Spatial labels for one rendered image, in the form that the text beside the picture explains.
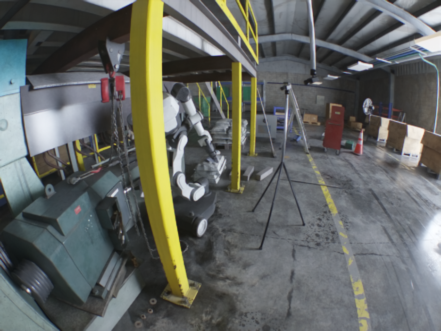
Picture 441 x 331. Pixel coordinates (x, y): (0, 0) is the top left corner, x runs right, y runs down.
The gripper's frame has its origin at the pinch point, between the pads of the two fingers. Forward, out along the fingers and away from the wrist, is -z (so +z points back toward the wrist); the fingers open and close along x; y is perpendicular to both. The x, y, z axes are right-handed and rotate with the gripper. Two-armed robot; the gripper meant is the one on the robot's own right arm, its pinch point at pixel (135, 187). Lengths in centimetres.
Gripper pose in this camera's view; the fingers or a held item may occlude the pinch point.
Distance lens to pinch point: 140.9
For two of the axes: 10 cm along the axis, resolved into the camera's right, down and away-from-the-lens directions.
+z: 8.5, -1.9, 4.9
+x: -5.2, -3.0, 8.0
